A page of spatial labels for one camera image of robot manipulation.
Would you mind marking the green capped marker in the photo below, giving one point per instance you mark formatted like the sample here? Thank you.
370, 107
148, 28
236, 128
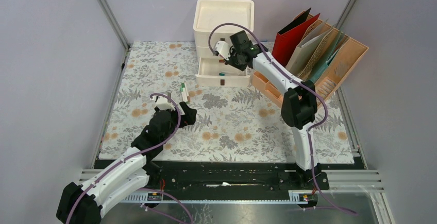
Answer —
184, 93

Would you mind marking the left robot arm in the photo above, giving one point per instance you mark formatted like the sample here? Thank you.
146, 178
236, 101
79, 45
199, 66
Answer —
90, 201

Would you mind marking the orange plastic file rack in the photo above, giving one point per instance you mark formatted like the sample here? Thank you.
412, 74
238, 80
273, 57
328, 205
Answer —
333, 59

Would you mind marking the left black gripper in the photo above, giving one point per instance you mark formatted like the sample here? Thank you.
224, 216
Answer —
189, 117

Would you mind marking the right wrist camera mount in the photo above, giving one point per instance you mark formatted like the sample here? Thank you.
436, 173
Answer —
222, 49

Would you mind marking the teal capped white marker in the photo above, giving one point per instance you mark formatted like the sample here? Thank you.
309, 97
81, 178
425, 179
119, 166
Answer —
228, 74

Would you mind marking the white three-drawer organizer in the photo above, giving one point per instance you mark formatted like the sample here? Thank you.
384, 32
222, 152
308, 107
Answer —
208, 15

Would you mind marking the floral table mat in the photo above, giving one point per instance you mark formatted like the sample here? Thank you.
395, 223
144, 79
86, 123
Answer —
232, 124

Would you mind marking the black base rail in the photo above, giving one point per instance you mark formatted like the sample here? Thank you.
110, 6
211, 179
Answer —
232, 181

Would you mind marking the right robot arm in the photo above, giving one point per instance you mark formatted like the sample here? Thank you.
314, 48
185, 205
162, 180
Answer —
299, 104

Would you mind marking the teal folder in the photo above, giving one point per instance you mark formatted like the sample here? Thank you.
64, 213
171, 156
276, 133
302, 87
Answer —
323, 62

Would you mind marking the red folder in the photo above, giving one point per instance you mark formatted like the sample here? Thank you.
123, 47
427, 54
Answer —
288, 37

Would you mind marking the beige folder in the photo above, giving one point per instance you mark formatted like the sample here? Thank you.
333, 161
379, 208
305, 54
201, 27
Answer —
306, 47

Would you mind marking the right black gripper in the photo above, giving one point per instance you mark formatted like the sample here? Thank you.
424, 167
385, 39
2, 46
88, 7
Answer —
229, 62

